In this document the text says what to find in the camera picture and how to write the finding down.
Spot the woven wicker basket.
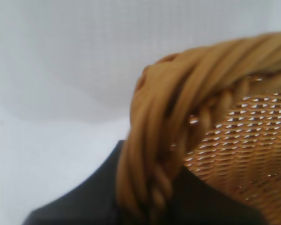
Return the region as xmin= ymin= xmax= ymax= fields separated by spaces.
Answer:
xmin=116 ymin=28 xmax=281 ymax=225

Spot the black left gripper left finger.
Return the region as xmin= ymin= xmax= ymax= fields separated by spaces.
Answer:
xmin=21 ymin=140 xmax=126 ymax=225

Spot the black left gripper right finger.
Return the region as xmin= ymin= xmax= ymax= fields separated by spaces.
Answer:
xmin=170 ymin=165 xmax=269 ymax=225

